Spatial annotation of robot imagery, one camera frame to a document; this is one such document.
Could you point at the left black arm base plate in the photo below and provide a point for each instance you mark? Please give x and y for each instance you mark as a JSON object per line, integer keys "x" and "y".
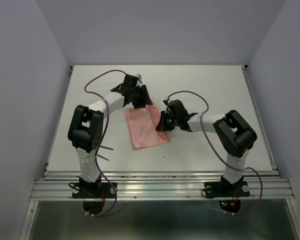
{"x": 103, "y": 190}

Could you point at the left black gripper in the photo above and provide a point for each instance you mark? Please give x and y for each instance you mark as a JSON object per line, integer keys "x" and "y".
{"x": 145, "y": 100}

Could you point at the teal plastic utensil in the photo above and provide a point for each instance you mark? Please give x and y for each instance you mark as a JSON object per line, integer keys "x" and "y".
{"x": 106, "y": 147}

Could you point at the teal plastic spoon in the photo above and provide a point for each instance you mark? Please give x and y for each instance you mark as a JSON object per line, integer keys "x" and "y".
{"x": 102, "y": 157}

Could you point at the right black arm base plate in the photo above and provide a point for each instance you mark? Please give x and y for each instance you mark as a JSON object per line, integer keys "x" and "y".
{"x": 218, "y": 189}

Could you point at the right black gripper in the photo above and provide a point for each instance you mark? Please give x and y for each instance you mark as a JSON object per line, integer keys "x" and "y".
{"x": 162, "y": 125}

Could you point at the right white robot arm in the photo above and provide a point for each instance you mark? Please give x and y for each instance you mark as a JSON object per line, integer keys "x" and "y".
{"x": 235, "y": 134}

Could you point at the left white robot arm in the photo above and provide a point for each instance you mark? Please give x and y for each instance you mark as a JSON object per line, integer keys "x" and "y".
{"x": 86, "y": 130}

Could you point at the pink satin napkin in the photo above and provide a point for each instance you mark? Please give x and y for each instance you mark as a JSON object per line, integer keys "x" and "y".
{"x": 141, "y": 124}

